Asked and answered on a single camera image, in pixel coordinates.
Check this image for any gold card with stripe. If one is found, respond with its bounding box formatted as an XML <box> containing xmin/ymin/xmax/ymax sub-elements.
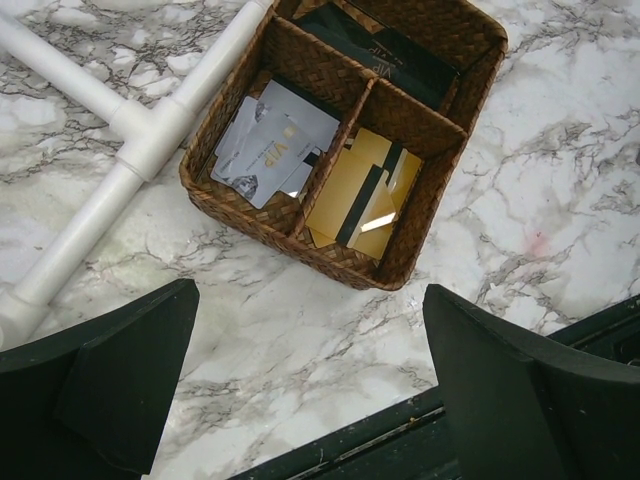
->
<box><xmin>306</xmin><ymin>128</ymin><xmax>422</xmax><ymax>260</ymax></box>

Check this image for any woven brown divided basket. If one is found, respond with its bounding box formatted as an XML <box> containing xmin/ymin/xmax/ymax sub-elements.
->
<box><xmin>178</xmin><ymin>0</ymin><xmax>509</xmax><ymax>291</ymax></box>

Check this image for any white PVC pipe frame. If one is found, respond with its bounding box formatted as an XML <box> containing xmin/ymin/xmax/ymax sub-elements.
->
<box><xmin>1</xmin><ymin>1</ymin><xmax>272</xmax><ymax>350</ymax></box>

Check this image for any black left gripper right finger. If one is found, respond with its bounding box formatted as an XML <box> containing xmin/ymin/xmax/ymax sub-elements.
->
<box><xmin>423</xmin><ymin>284</ymin><xmax>639</xmax><ymax>479</ymax></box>

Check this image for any silver VIP card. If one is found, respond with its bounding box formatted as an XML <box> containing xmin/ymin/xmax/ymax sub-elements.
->
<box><xmin>211</xmin><ymin>76</ymin><xmax>340</xmax><ymax>209</ymax></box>

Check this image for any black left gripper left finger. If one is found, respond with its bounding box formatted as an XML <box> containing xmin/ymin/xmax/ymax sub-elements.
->
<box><xmin>1</xmin><ymin>279</ymin><xmax>200</xmax><ymax>479</ymax></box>

